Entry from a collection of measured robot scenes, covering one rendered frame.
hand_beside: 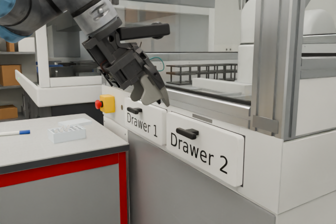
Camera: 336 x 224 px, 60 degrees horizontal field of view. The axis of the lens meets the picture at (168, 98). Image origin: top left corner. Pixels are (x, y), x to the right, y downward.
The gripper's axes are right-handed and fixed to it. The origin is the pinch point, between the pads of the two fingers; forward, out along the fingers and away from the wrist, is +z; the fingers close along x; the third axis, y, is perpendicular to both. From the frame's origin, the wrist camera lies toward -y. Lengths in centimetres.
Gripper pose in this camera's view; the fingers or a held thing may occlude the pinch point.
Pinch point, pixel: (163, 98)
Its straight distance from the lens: 65.4
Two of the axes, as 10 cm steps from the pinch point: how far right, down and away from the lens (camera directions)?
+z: 5.0, 7.6, 4.2
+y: -7.0, 6.4, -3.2
